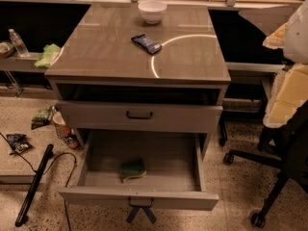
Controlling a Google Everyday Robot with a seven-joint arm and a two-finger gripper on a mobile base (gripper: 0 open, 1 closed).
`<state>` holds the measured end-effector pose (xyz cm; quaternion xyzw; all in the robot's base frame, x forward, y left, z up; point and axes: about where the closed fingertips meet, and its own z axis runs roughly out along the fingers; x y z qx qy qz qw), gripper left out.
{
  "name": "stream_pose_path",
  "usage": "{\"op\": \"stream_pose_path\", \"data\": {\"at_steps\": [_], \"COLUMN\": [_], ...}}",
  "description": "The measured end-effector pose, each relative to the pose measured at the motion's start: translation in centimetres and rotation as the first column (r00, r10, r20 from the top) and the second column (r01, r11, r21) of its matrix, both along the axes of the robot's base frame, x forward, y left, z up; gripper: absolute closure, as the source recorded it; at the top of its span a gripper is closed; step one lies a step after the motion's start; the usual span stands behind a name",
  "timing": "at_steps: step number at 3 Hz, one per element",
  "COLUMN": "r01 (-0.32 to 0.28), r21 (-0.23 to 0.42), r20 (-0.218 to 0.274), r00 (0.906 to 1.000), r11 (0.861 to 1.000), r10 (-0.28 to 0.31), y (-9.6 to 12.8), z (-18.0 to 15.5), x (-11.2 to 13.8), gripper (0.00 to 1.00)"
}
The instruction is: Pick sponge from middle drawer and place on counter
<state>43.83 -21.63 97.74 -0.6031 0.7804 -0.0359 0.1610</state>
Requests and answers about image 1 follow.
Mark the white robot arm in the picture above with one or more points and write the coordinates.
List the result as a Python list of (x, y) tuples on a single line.
[(296, 37)]

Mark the open grey bottom drawer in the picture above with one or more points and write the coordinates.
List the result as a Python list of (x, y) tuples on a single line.
[(174, 176)]

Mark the woven bowl on shelf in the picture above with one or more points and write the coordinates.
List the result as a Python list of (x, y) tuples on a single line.
[(6, 49)]

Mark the blue chip bag on floor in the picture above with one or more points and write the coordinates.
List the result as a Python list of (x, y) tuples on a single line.
[(18, 143)]

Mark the green chip bag on floor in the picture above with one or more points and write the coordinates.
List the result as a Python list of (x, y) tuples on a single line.
[(42, 118)]

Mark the clear plastic water bottle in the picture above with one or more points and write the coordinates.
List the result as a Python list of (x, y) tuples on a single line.
[(18, 43)]

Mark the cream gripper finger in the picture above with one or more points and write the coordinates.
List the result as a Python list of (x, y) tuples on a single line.
[(277, 39), (288, 93)]

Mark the closed grey upper drawer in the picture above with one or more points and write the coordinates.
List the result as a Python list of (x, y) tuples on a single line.
[(140, 117)]

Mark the green cloth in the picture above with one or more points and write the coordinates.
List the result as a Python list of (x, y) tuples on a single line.
[(49, 54)]

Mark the black office chair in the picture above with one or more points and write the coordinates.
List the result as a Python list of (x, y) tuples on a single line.
[(289, 147)]

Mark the white bowl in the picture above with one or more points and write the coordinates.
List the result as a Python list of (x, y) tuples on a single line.
[(152, 11)]

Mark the grey drawer cabinet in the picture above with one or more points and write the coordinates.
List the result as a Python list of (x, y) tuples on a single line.
[(100, 63)]

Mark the blue snack packet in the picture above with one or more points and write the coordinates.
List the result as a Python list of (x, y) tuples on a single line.
[(147, 44)]

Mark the snack cup on floor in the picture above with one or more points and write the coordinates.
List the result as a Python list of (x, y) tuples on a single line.
[(64, 132)]

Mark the green yellow sponge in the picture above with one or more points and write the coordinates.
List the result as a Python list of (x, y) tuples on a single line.
[(132, 170)]

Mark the black long bar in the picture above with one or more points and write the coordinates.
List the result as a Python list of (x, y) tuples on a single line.
[(22, 215)]

